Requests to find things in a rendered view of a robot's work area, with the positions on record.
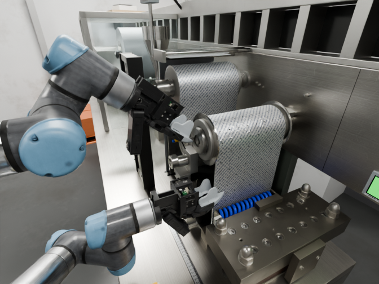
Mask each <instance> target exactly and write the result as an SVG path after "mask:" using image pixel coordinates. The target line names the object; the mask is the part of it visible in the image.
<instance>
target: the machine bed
mask: <svg viewBox="0 0 379 284"><path fill-rule="evenodd" d="M90 106H91V113H92V120H93V124H94V131H95V137H96V144H97V149H98V156H99V162H100V169H101V173H102V180H103V187H104V194H105V200H106V204H107V210H109V209H112V208H115V207H118V206H122V205H125V204H128V203H131V202H135V201H138V200H141V199H144V198H148V199H149V197H151V193H150V192H151V191H153V190H156V191H158V192H159V193H162V192H165V191H168V190H170V181H172V180H175V179H176V177H175V176H174V174H170V172H166V173H164V172H165V171H166V159H165V143H164V140H160V141H158V139H157V137H155V132H154V128H152V127H151V126H149V131H150V138H151V149H152V159H153V170H154V176H155V187H153V188H149V189H145V190H144V188H143V182H142V180H141V178H140V175H139V173H138V172H137V171H136V165H135V160H134V159H135V158H134V155H130V153H129V151H127V148H126V140H127V132H128V127H123V128H116V129H111V123H110V120H109V114H108V109H107V103H105V102H104V106H105V111H106V115H107V120H108V126H109V131H105V129H104V126H103V121H102V117H101V115H100V110H99V106H98V102H97V99H96V98H95V97H93V96H92V97H91V98H90ZM196 222H197V221H196ZM210 224H211V219H209V220H206V221H203V222H201V223H197V224H196V225H194V226H191V227H189V230H190V232H189V233H188V234H186V235H185V236H184V237H183V236H182V235H180V234H179V235H180V237H181V239H182V241H183V243H184V245H185V247H186V249H187V252H188V254H189V256H190V258H191V260H192V262H193V264H194V266H195V268H196V270H197V272H198V274H199V276H200V278H201V280H202V282H203V284H232V283H231V281H230V280H229V278H226V277H224V276H223V274H222V267H221V265H220V263H219V261H218V260H217V258H216V257H215V255H214V253H213V252H212V250H211V248H210V247H209V246H208V247H207V246H206V244H205V242H204V240H203V239H202V237H201V228H203V227H206V226H207V225H210ZM132 237H133V242H134V246H135V249H136V261H135V264H134V266H133V268H132V270H131V271H129V272H128V273H126V274H124V275H123V276H118V281H119V284H153V283H155V282H157V283H158V282H159V284H194V282H193V279H192V277H191V275H190V273H189V271H188V268H187V266H186V264H185V262H184V260H183V258H182V255H181V253H180V251H179V248H178V246H177V244H176V242H175V240H174V238H173V235H172V233H171V231H170V229H169V227H168V225H167V224H166V223H165V222H164V221H163V219H162V224H160V225H156V226H155V227H154V228H152V229H149V230H146V231H144V232H141V233H138V234H135V235H133V236H132ZM355 264H356V262H355V261H354V260H353V259H352V258H351V257H349V256H348V255H347V254H346V253H345V252H343V251H342V250H341V249H340V248H339V247H337V246H336V245H335V244H334V243H333V242H332V241H328V242H326V246H325V248H324V250H323V252H322V254H321V256H320V259H319V260H318V262H317V264H316V267H315V268H314V269H313V270H311V271H309V272H308V273H306V274H305V275H303V276H302V277H300V278H299V279H297V280H295V281H294V282H292V283H291V284H333V283H335V282H336V281H337V280H339V279H340V278H341V277H343V276H344V275H346V274H347V273H348V272H350V271H351V270H352V269H353V267H354V266H355ZM285 274H286V273H284V274H282V275H281V276H280V277H278V278H276V279H274V280H273V281H271V282H269V283H268V284H289V283H288V281H287V280H286V279H285V278H284V276H285Z"/></svg>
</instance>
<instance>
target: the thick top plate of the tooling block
mask: <svg viewBox="0 0 379 284"><path fill-rule="evenodd" d="M299 189H300V188H298V189H296V190H293V191H291V192H288V193H286V194H283V195H281V196H282V197H283V201H282V202H280V203H278V204H276V205H273V206H271V207H269V208H266V209H264V210H262V211H258V210H257V209H256V208H255V207H251V208H249V209H247V210H244V211H242V212H239V213H237V214H234V215H232V216H229V217H227V218H225V220H226V224H227V234H226V235H224V236H219V235H217V234H216V233H215V232H214V227H215V225H214V224H213V223H212V224H210V225H207V226H206V234H205V240H206V242H207V243H208V245H209V247H210V248H211V250H212V252H213V253H214V255H215V257H216V258H217V260H218V261H219V263H220V265H221V267H222V268H223V270H224V272H225V273H226V275H227V277H228V278H229V280H230V281H231V283H232V284H256V283H258V282H260V281H261V280H263V279H265V278H267V277H268V276H270V275H272V274H274V273H275V272H277V271H279V270H280V269H282V268H284V267H286V266H287V265H289V263H290V261H291V259H292V256H293V253H295V252H296V251H298V250H300V249H302V248H304V247H305V246H307V245H309V244H311V243H313V242H314V241H316V240H318V239H321V240H322V241H323V242H324V243H326V242H328V241H330V240H331V239H333V238H335V237H336V236H338V235H340V234H342V233H343V232H344V231H345V229H346V228H347V226H348V224H349V222H350V220H351V218H350V217H348V216H347V215H345V214H344V213H343V212H341V211H340V214H339V216H338V219H336V220H334V219H330V218H328V217H327V216H326V215H325V213H324V211H325V210H326V208H327V207H328V206H329V205H330V203H328V202H327V201H325V200H324V199H322V198H321V197H319V196H318V195H317V194H315V193H314V192H312V191H311V190H310V191H311V194H310V197H309V198H302V197H300V196H299V195H298V191H299ZM244 245H249V246H250V247H251V248H252V249H253V257H254V258H253V264H252V265H251V266H249V267H246V266H243V265H242V264H240V262H239V261H238V254H239V252H240V250H241V249H242V247H243V246H244Z"/></svg>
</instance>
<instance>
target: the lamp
mask: <svg viewBox="0 0 379 284"><path fill-rule="evenodd" d="M367 193H369V194H371V195H372V196H374V197H376V198H378V199H379V178H378V177H375V179H374V181H373V183H372V184H371V186H370V188H369V190H368V191H367Z"/></svg>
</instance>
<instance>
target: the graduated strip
mask: <svg viewBox="0 0 379 284"><path fill-rule="evenodd" d="M168 227H169V229H170V231H171V233H172V235H173V238H174V240H175V242H176V244H177V246H178V248H179V251H180V253H181V255H182V258H183V260H184V262H185V264H186V266H187V268H188V271H189V273H190V275H191V277H192V279H193V282H194V284H203V282H202V280H201V278H200V276H199V274H198V272H197V270H196V268H195V266H194V264H193V262H192V260H191V258H190V256H189V254H188V252H187V249H186V247H185V245H184V243H183V241H182V239H181V237H180V235H179V233H178V232H177V231H176V230H174V229H173V228H172V227H170V226H169V225H168Z"/></svg>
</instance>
